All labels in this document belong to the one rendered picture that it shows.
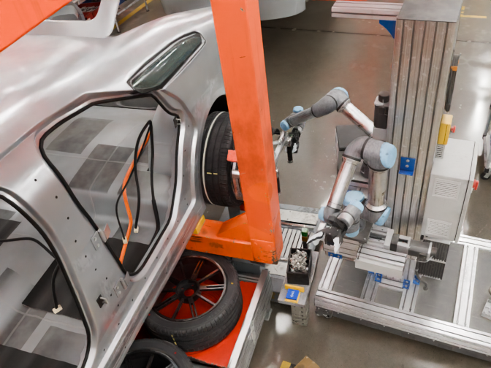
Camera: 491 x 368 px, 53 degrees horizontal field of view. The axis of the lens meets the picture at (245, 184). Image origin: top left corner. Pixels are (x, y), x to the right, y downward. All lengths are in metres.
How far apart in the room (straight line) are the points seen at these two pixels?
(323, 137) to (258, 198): 2.34
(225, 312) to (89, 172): 1.28
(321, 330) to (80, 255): 1.87
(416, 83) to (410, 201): 0.75
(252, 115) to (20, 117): 1.03
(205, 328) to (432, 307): 1.44
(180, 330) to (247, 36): 1.71
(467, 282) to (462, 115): 2.29
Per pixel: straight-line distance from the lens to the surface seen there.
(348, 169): 2.55
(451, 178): 2.72
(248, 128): 2.46
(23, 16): 1.08
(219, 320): 3.03
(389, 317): 3.31
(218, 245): 3.20
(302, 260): 3.12
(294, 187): 4.44
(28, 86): 2.30
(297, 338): 3.47
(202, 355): 3.17
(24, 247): 3.21
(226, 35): 2.23
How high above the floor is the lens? 2.98
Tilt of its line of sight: 41 degrees down
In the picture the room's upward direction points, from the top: 9 degrees counter-clockwise
